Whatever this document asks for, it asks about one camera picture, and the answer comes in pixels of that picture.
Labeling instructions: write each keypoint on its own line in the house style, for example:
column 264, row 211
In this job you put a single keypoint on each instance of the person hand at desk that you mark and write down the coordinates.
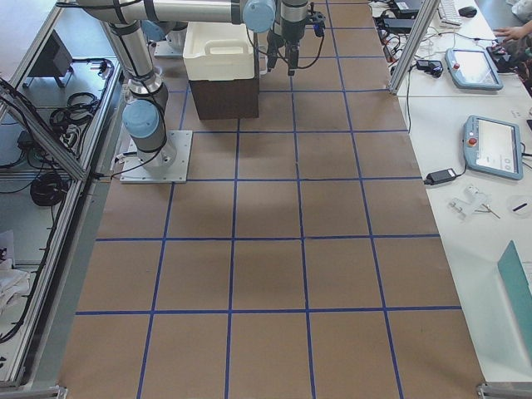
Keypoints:
column 511, row 33

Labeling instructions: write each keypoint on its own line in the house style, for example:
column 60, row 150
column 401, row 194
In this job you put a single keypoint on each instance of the black power adapter brick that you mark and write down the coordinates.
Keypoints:
column 440, row 177

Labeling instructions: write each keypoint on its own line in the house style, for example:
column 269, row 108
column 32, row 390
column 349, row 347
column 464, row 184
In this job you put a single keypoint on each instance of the white foam tray box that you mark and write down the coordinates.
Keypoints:
column 216, row 51

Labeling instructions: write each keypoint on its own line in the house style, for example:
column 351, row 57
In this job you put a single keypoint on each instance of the aluminium frame post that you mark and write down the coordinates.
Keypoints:
column 418, row 31

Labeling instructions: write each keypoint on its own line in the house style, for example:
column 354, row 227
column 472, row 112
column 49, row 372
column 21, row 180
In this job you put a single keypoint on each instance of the black computer mouse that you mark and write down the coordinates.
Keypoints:
column 467, row 12

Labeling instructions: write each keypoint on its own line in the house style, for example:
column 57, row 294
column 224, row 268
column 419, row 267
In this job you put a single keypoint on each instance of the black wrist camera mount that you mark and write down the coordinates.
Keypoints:
column 317, row 21

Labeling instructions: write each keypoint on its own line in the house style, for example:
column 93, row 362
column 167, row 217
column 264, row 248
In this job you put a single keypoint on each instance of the blue teach pendant near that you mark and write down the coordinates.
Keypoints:
column 493, row 147

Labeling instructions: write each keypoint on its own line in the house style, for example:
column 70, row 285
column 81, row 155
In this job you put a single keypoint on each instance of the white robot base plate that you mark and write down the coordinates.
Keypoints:
column 170, row 165

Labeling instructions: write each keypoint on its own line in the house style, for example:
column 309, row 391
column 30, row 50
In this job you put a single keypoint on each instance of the brown paper table mat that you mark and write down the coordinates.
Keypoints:
column 300, row 259

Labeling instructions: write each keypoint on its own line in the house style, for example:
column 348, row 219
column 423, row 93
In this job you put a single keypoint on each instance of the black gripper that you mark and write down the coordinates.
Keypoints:
column 289, row 37

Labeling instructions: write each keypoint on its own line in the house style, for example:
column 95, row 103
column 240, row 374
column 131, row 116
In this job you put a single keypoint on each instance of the black monitor on floor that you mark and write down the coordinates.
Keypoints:
column 54, row 61

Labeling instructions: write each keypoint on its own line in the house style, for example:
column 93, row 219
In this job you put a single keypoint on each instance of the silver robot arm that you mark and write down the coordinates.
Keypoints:
column 122, row 19

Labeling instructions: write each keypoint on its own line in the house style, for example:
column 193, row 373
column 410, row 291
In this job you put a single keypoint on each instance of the blue teach pendant far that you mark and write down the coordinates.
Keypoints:
column 473, row 69

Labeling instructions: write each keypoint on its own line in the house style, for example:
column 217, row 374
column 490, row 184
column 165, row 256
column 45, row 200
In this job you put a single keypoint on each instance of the white crumpled cloth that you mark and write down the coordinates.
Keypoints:
column 15, row 283

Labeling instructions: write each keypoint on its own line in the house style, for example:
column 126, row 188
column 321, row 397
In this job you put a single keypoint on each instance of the teal folder sheet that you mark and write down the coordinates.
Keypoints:
column 515, row 282

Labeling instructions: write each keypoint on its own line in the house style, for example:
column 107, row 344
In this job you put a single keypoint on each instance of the blue teach pendant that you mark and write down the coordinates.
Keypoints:
column 493, row 147
column 473, row 69

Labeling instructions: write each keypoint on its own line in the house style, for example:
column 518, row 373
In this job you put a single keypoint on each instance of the dark brown wooden cabinet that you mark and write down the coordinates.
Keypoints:
column 221, row 100

